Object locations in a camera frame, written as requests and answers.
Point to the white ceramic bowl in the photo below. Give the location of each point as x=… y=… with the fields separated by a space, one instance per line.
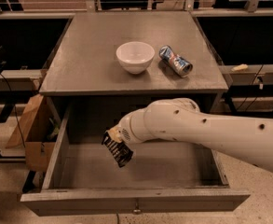
x=135 y=57

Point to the grey wooden cabinet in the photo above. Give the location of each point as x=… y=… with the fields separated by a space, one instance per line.
x=111 y=63

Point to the open grey top drawer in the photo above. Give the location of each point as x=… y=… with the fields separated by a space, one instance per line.
x=83 y=178

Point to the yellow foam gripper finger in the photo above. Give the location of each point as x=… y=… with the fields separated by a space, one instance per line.
x=114 y=135

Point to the brown cardboard box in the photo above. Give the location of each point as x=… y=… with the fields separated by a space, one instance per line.
x=32 y=131

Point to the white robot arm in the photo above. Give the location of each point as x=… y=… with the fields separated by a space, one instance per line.
x=180 y=120

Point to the small metal drawer knob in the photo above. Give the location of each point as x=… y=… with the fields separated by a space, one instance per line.
x=137 y=211

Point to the yellow foam scrap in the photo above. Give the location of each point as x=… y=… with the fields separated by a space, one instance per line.
x=240 y=67

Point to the blue crushed soda can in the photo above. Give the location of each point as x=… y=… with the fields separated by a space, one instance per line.
x=174 y=61

